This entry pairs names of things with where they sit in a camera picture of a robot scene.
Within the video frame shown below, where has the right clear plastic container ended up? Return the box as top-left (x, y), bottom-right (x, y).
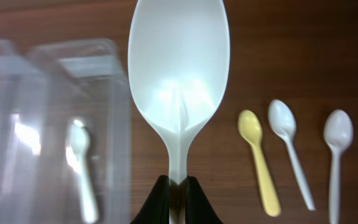
top-left (29, 39), bottom-right (131, 223)

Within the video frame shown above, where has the yellow plastic spoon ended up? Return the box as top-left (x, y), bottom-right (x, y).
top-left (237, 110), bottom-right (281, 217)

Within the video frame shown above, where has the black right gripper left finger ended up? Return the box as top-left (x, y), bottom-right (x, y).
top-left (131, 175), bottom-right (170, 224)

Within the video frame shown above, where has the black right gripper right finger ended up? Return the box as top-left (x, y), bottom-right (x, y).
top-left (185, 176), bottom-right (223, 224)

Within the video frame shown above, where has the broad white plastic spoon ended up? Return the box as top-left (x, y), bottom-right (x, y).
top-left (65, 117), bottom-right (99, 223)

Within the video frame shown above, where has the clear plastic container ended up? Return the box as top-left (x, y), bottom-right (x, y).
top-left (0, 39), bottom-right (50, 223)
top-left (29, 39), bottom-right (131, 223)

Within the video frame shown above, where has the left clear plastic container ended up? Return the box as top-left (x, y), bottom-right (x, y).
top-left (0, 39), bottom-right (50, 223)

